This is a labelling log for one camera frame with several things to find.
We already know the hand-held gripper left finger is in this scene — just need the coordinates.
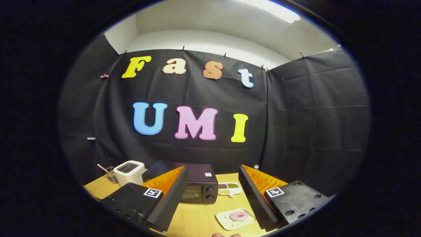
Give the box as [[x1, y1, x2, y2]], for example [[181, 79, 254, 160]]
[[97, 166, 190, 233]]

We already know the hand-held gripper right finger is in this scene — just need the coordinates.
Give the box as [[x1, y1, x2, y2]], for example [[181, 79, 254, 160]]
[[238, 164, 335, 232]]

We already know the pink ham slice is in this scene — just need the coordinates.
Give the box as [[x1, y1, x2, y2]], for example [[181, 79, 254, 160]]
[[229, 211, 249, 222]]

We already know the square white plate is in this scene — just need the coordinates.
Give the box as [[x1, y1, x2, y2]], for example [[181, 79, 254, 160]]
[[216, 208, 256, 231]]

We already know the black toaster oven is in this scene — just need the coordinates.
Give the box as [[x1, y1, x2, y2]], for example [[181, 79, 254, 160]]
[[142, 160, 218, 204]]

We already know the white slot toaster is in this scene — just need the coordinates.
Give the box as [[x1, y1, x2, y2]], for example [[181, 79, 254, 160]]
[[114, 160, 145, 187]]

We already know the white divided bean tray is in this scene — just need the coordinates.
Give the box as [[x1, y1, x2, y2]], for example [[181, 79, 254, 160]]
[[217, 182, 243, 197]]

